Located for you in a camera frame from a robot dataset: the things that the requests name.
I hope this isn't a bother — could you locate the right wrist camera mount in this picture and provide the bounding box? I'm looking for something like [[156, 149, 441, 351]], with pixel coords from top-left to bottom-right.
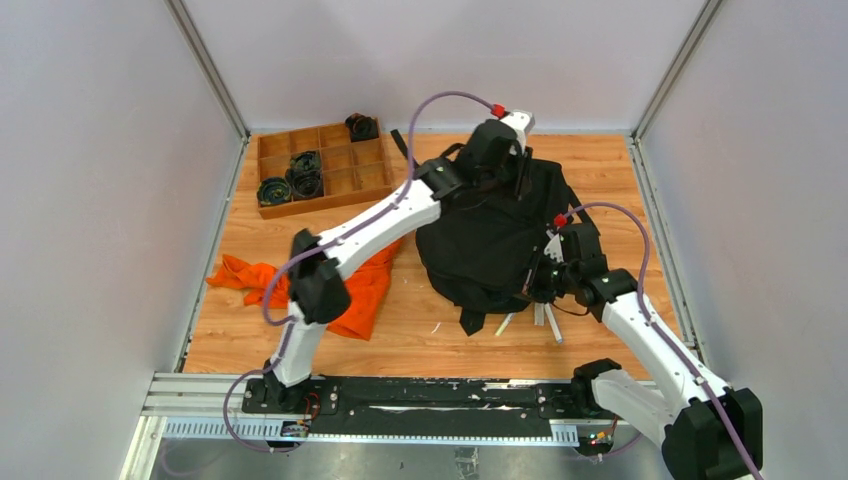
[[543, 213, 569, 263]]

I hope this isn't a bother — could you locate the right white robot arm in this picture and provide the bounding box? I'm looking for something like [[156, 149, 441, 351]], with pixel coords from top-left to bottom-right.
[[525, 219, 764, 479]]

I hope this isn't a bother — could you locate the white marker pen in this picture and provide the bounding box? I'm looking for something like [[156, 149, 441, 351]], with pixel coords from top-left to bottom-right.
[[543, 304, 564, 344]]

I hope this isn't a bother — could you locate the yellow-green pencil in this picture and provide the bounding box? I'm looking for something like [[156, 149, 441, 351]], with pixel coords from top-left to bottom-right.
[[494, 312, 516, 337]]

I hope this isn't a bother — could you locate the dark coiled roll back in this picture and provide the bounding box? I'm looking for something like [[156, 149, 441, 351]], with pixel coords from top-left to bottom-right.
[[345, 113, 380, 143]]

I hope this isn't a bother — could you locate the orange cloth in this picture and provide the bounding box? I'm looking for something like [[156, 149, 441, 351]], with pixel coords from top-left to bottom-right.
[[206, 239, 404, 341]]

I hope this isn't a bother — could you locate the black backpack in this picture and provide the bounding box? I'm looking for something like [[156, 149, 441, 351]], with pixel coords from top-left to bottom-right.
[[415, 142, 596, 335]]

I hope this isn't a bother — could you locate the dark coiled roll front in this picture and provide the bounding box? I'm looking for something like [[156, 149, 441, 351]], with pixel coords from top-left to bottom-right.
[[256, 177, 293, 208]]

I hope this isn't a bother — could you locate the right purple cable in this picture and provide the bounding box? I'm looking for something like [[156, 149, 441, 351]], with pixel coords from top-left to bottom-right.
[[555, 201, 764, 480]]

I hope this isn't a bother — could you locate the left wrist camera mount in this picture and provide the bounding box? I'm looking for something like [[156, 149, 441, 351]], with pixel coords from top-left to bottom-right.
[[490, 104, 535, 154]]

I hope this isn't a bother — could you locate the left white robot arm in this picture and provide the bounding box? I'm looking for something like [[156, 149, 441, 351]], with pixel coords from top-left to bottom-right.
[[262, 110, 535, 413]]

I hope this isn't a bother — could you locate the wooden compartment tray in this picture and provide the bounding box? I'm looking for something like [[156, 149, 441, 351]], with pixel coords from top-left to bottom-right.
[[256, 113, 394, 220]]

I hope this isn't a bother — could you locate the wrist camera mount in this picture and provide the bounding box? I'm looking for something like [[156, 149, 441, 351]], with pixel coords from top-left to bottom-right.
[[490, 104, 535, 154], [543, 213, 569, 263]]

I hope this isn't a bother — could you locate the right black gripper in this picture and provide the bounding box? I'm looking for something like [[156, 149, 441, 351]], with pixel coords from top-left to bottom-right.
[[503, 247, 579, 304]]

